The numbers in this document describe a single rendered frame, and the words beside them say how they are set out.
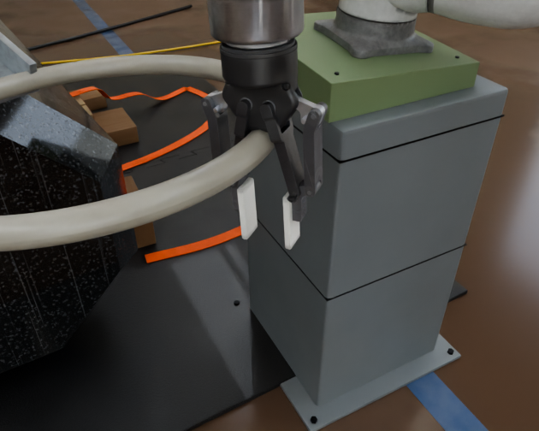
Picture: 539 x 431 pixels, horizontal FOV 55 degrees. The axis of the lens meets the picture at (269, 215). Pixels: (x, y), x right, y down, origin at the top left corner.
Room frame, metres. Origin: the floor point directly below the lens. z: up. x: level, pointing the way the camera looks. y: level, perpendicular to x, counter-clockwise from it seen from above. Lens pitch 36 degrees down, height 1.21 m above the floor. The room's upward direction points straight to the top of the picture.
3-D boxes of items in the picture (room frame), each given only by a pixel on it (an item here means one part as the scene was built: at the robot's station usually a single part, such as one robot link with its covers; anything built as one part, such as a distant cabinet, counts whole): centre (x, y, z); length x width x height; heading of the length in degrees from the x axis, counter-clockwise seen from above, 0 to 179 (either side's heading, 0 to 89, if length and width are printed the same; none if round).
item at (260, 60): (0.50, 0.01, 1.00); 0.08 x 0.07 x 0.09; 66
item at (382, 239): (1.06, -0.21, 0.40); 0.50 x 0.50 x 0.80; 28
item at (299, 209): (0.47, -0.04, 0.88); 0.03 x 0.01 x 0.05; 66
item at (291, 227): (0.48, -0.03, 0.85); 0.03 x 0.01 x 0.07; 156
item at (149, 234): (1.56, 0.52, 0.07); 0.30 x 0.12 x 0.12; 26
